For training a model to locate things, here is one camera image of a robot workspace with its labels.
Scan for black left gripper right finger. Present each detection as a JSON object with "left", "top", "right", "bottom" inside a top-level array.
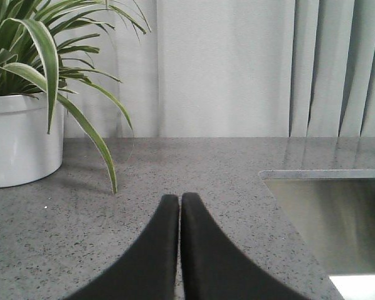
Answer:
[{"left": 180, "top": 192, "right": 304, "bottom": 299}]

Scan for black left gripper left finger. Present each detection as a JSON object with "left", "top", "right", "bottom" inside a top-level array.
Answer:
[{"left": 67, "top": 194, "right": 179, "bottom": 299}]

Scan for stainless steel sink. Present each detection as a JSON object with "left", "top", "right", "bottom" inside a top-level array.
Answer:
[{"left": 259, "top": 169, "right": 375, "bottom": 299}]

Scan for white plant pot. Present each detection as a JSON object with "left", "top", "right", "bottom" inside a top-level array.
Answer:
[{"left": 0, "top": 93, "right": 64, "bottom": 188}]

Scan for white pleated curtain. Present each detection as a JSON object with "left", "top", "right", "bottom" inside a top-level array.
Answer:
[{"left": 71, "top": 1, "right": 375, "bottom": 138}]

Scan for green potted plant leaves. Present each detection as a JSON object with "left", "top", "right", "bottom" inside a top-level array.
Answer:
[{"left": 0, "top": 1, "right": 151, "bottom": 193}]

